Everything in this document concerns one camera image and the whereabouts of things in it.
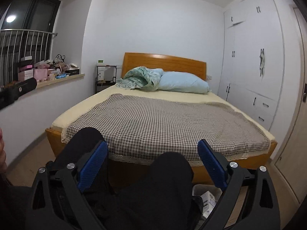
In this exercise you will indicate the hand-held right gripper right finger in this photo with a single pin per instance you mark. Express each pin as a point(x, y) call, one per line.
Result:
point(212, 165)

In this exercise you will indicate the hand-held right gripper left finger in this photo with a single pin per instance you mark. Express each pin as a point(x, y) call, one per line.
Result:
point(93, 165)

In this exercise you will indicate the clear plastic bin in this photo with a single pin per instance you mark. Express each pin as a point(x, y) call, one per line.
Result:
point(199, 189)

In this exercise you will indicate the white cardboard box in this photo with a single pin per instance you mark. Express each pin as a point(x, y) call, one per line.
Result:
point(208, 201)

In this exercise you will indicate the person's left forearm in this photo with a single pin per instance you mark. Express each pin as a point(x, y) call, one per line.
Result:
point(2, 148)

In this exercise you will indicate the pile of small boxes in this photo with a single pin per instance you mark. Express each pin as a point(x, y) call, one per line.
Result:
point(40, 73)

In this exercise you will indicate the person's right leg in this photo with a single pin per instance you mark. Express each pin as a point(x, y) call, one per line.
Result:
point(168, 172)

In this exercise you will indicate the blue packet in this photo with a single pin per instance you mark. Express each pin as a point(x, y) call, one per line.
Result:
point(60, 76)

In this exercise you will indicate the metal window railing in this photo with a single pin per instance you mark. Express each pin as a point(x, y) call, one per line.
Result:
point(24, 43)

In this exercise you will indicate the wooden window sill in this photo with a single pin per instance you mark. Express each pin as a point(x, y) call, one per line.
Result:
point(72, 77)

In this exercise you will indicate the black box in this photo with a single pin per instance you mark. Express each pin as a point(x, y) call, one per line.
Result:
point(74, 71)

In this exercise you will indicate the checkered blanket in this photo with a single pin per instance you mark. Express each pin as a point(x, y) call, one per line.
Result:
point(156, 124)

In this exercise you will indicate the cream mattress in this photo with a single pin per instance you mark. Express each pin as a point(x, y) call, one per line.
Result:
point(96, 95)

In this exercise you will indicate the dark window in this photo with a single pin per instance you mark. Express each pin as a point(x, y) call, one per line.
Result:
point(36, 12)

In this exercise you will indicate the light blue pillow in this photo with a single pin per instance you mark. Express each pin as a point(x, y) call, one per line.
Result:
point(182, 81)

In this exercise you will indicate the white door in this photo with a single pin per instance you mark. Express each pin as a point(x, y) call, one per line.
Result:
point(295, 124)

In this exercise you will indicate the black nightstand rack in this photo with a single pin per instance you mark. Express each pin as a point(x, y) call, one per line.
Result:
point(106, 66)

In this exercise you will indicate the green quilt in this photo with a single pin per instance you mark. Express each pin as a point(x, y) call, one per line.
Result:
point(139, 76)

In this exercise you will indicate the pale cloth strip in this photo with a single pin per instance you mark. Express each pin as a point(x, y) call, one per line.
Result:
point(262, 61)

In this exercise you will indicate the white wardrobe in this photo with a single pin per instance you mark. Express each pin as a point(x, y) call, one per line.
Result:
point(251, 52)

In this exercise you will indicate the wooden bed frame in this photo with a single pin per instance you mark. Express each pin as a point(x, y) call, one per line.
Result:
point(165, 63)

